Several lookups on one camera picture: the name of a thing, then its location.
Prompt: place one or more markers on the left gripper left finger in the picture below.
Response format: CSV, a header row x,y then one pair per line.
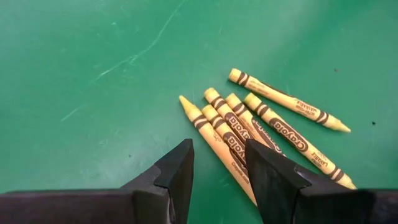
x,y
124,208

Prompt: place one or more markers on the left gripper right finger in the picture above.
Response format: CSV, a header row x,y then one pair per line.
x,y
295,205

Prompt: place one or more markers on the yellow crayon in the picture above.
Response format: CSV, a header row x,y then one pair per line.
x,y
247,118
222,127
228,116
298,140
211,138
289,101

